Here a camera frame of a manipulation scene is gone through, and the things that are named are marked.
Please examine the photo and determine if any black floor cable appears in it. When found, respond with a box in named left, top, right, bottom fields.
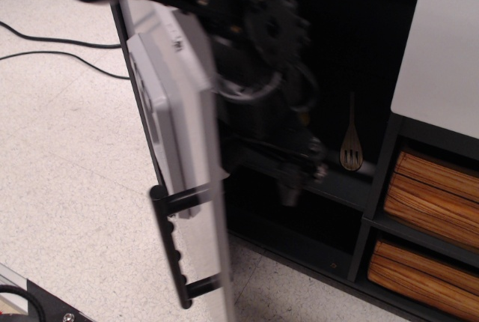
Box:
left=0, top=50, right=130, bottom=79
left=0, top=20, right=122, bottom=50

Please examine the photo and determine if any lower woven orange basket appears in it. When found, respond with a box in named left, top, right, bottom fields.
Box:
left=367, top=240, right=478, bottom=321

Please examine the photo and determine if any aluminium frame rail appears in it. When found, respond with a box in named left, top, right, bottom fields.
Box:
left=1, top=264, right=28, bottom=315

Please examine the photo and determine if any black floor cable upper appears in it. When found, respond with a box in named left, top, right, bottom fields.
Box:
left=0, top=20, right=122, bottom=50

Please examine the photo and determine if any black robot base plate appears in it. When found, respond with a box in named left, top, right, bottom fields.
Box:
left=26, top=280, right=93, bottom=322

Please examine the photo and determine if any upper woven orange basket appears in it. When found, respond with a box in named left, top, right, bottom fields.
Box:
left=384, top=150, right=478, bottom=251

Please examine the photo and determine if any woven orange basket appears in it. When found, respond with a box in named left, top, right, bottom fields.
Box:
left=367, top=240, right=478, bottom=321
left=384, top=150, right=478, bottom=251

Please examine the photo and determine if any dark grey fridge cabinet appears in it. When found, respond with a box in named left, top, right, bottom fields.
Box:
left=216, top=0, right=478, bottom=321

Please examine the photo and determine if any wooden slotted spoon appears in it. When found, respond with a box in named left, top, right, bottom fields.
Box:
left=339, top=91, right=364, bottom=171

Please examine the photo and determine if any black braided base cable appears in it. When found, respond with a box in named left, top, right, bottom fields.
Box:
left=0, top=283, right=48, bottom=322

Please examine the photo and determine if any grey water dispenser panel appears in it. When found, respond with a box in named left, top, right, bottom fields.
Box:
left=126, top=32, right=195, bottom=220

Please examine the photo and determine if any grey toy fridge door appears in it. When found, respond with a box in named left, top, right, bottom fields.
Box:
left=118, top=0, right=235, bottom=321

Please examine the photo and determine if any black bar door handle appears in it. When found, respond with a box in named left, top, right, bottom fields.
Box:
left=149, top=183, right=222, bottom=310

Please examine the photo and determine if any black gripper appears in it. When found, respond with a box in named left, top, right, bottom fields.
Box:
left=224, top=100, right=326, bottom=207

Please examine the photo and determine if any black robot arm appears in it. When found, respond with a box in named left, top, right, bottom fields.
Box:
left=80, top=0, right=326, bottom=206

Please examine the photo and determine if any black floor cable lower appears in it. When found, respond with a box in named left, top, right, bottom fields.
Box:
left=0, top=50, right=130, bottom=79

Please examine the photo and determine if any white cabinet door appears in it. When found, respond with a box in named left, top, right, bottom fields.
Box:
left=391, top=0, right=478, bottom=138

